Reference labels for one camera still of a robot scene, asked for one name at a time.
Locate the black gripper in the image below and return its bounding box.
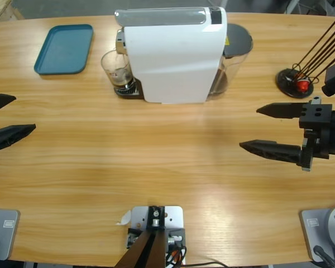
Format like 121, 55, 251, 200
238, 96, 335, 172

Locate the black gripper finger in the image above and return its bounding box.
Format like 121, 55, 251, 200
0, 123, 37, 154
0, 93, 17, 113

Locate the clear drinking glass red label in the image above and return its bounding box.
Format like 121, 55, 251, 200
100, 50, 137, 95

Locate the white capsule coffee machine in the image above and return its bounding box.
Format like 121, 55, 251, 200
113, 7, 228, 106

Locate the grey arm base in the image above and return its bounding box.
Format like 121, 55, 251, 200
0, 208, 21, 260
300, 205, 335, 263

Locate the red coffee capsule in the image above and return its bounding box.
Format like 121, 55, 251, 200
296, 79, 310, 93

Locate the black capsule holder with rods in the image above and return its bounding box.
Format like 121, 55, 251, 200
275, 18, 335, 99

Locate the teal plastic tray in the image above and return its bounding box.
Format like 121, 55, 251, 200
33, 23, 94, 76

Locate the metal drip tray grate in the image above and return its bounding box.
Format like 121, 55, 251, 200
113, 78, 145, 100

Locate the grey metal frame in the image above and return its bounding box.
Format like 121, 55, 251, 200
283, 0, 335, 17

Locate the black base cable plug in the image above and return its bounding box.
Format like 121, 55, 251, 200
314, 245, 335, 268

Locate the white mount plate dark post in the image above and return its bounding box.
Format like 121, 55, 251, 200
113, 205, 187, 268

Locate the thin black cable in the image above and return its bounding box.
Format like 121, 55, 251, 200
184, 260, 229, 268

